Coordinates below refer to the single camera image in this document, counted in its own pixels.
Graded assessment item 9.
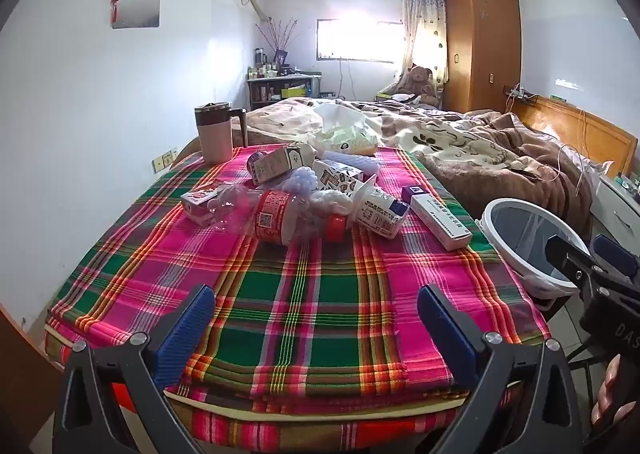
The patterned curtain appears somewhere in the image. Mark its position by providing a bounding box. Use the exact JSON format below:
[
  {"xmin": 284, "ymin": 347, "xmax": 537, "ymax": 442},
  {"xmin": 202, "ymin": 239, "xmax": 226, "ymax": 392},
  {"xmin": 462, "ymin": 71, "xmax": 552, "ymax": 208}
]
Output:
[{"xmin": 400, "ymin": 0, "xmax": 448, "ymax": 85}]

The bed with brown blanket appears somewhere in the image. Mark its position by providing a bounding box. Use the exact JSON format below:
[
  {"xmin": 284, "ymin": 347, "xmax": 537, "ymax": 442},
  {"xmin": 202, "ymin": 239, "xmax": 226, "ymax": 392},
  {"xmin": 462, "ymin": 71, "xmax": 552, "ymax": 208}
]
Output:
[{"xmin": 247, "ymin": 97, "xmax": 596, "ymax": 230}]

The plaid tablecloth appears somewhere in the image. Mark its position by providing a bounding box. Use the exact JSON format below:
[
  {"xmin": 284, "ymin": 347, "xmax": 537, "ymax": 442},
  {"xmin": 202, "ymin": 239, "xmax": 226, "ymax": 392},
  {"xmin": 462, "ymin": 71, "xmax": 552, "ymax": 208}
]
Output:
[{"xmin": 42, "ymin": 144, "xmax": 553, "ymax": 454}]

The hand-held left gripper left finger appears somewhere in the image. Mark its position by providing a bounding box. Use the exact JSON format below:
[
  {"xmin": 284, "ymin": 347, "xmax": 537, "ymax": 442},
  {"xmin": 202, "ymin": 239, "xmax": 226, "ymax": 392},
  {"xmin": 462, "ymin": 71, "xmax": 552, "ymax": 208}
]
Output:
[{"xmin": 52, "ymin": 284, "xmax": 216, "ymax": 454}]

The patterned drink carton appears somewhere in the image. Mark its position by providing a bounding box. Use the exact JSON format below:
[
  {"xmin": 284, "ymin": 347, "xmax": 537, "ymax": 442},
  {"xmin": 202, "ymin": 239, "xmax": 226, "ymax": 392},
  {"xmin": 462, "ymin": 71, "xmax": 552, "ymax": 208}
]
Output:
[{"xmin": 310, "ymin": 161, "xmax": 364, "ymax": 196}]

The person's right hand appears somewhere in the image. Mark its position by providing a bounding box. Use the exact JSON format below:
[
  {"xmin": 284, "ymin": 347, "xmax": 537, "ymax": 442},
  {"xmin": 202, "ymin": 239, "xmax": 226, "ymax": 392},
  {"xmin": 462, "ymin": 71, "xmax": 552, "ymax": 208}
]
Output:
[{"xmin": 591, "ymin": 354, "xmax": 626, "ymax": 427}]

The phone on blanket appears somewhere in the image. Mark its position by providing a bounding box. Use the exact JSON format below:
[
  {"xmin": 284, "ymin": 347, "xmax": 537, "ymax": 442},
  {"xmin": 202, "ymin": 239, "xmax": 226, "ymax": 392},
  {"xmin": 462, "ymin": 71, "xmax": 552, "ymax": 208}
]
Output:
[{"xmin": 507, "ymin": 159, "xmax": 543, "ymax": 181}]

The white charging cable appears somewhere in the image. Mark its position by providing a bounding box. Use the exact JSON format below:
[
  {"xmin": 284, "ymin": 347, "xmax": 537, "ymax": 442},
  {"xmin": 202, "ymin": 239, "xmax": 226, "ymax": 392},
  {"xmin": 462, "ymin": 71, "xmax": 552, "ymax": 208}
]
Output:
[{"xmin": 542, "ymin": 107, "xmax": 601, "ymax": 195}]

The brown milk carton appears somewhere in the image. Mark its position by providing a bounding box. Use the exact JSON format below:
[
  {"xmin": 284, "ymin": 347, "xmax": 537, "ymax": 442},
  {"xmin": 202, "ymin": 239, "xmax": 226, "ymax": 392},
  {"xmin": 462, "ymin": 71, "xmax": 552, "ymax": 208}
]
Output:
[{"xmin": 247, "ymin": 144, "xmax": 318, "ymax": 186}]

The white foam net sleeve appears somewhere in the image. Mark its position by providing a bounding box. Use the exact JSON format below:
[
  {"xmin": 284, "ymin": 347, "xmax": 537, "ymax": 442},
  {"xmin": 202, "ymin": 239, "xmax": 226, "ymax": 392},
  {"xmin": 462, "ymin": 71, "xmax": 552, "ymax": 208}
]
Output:
[
  {"xmin": 285, "ymin": 167, "xmax": 318, "ymax": 192},
  {"xmin": 320, "ymin": 150, "xmax": 381, "ymax": 175}
]

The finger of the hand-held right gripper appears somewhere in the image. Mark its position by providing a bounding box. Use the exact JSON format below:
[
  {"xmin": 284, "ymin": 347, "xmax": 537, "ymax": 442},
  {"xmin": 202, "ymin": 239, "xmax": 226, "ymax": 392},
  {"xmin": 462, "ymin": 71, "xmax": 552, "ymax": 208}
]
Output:
[
  {"xmin": 545, "ymin": 233, "xmax": 608, "ymax": 288},
  {"xmin": 595, "ymin": 235, "xmax": 640, "ymax": 280}
]

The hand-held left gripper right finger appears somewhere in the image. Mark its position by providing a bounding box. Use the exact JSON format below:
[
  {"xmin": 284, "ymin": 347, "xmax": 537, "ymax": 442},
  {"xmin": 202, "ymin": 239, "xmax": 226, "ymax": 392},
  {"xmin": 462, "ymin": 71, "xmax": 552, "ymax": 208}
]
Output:
[{"xmin": 416, "ymin": 283, "xmax": 583, "ymax": 454}]

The plastic bottle with red label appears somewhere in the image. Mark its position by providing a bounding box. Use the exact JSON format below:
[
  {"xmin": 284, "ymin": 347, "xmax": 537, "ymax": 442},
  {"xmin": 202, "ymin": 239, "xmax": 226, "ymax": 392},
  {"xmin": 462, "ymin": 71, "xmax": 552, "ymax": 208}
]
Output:
[{"xmin": 207, "ymin": 184, "xmax": 351, "ymax": 246}]

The white nightstand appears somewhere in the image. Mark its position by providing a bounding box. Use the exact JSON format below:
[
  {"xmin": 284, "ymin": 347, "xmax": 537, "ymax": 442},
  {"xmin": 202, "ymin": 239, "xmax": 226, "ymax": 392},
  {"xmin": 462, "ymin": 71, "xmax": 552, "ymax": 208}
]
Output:
[{"xmin": 590, "ymin": 174, "xmax": 640, "ymax": 241}]

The wall socket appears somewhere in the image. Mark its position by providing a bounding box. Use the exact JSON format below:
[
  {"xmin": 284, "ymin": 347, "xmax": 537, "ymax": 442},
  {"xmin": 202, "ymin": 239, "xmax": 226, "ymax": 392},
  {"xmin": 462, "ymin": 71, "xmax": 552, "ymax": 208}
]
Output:
[{"xmin": 151, "ymin": 147, "xmax": 179, "ymax": 173}]

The shiny wall panel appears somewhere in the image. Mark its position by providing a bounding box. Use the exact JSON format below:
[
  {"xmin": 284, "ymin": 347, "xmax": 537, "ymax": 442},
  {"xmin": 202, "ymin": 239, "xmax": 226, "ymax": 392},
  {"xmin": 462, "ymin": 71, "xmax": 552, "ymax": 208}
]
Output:
[{"xmin": 111, "ymin": 0, "xmax": 162, "ymax": 30}]

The bright window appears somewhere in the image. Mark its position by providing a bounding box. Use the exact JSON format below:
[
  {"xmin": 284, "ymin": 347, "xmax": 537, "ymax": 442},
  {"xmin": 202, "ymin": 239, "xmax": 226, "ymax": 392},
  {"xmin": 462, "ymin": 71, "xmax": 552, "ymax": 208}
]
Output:
[{"xmin": 316, "ymin": 18, "xmax": 406, "ymax": 62}]

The white round waste bin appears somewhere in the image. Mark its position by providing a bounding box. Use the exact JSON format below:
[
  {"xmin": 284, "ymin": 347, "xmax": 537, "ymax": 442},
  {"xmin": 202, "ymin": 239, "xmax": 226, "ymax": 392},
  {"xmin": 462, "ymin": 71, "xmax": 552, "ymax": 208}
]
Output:
[{"xmin": 475, "ymin": 197, "xmax": 593, "ymax": 312}]

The cluttered side shelf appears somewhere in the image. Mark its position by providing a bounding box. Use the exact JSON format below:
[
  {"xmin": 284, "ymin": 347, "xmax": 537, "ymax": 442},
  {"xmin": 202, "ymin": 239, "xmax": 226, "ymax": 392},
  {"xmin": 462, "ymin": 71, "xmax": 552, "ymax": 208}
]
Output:
[{"xmin": 246, "ymin": 72, "xmax": 323, "ymax": 102}]

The strawberry milk carton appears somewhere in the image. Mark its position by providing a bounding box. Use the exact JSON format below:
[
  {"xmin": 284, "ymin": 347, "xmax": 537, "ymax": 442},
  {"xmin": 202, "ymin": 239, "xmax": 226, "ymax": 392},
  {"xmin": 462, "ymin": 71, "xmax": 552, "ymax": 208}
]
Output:
[{"xmin": 181, "ymin": 187, "xmax": 223, "ymax": 226}]

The white cup with blue label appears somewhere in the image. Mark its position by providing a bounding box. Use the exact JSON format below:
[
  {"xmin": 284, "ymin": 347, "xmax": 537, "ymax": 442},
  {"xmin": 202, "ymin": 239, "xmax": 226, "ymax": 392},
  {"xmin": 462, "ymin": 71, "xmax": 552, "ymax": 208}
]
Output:
[{"xmin": 352, "ymin": 177, "xmax": 411, "ymax": 240}]

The group of bottles on shelf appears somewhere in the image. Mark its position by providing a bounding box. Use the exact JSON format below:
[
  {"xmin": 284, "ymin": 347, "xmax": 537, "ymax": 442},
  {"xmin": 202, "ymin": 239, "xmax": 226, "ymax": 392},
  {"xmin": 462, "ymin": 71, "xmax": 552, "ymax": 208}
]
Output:
[{"xmin": 247, "ymin": 48, "xmax": 296, "ymax": 80}]

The yellow tissue pack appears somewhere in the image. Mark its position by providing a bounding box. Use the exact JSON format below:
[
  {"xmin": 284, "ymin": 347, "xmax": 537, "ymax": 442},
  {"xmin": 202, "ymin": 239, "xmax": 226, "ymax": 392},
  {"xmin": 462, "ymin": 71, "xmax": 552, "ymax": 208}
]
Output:
[{"xmin": 307, "ymin": 104, "xmax": 379, "ymax": 156}]

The vase of dry branches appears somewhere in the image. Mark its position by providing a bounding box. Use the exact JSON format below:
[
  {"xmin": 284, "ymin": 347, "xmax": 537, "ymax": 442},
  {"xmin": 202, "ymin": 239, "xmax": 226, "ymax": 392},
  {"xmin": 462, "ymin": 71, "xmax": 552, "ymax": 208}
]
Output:
[{"xmin": 255, "ymin": 17, "xmax": 301, "ymax": 65}]

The wooden wardrobe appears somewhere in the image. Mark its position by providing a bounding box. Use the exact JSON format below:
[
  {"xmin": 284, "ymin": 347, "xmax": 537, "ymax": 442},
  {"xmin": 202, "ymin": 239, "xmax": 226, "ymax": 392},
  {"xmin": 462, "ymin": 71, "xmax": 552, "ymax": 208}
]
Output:
[{"xmin": 444, "ymin": 0, "xmax": 522, "ymax": 115}]

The purple and white medicine box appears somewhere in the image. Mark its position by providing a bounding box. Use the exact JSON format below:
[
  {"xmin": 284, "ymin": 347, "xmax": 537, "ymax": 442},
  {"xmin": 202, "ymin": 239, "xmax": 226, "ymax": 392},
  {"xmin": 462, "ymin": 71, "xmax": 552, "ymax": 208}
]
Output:
[{"xmin": 401, "ymin": 184, "xmax": 472, "ymax": 251}]

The wooden headboard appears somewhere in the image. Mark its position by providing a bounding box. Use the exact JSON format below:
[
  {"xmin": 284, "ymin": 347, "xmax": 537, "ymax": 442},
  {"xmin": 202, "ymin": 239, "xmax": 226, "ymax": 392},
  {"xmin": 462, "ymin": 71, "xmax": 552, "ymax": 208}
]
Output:
[{"xmin": 510, "ymin": 94, "xmax": 640, "ymax": 175}]

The pink lidded mug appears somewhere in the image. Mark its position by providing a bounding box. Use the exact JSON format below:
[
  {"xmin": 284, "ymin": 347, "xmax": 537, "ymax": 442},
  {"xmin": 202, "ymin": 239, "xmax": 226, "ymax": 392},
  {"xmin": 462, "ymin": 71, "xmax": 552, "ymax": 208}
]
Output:
[{"xmin": 195, "ymin": 102, "xmax": 248, "ymax": 165}]

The brown teddy bear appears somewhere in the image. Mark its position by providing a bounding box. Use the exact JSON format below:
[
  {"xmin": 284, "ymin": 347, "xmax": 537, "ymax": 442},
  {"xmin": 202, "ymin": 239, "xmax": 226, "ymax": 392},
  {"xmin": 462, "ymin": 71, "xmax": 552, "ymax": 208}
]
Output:
[{"xmin": 397, "ymin": 64, "xmax": 441, "ymax": 106}]

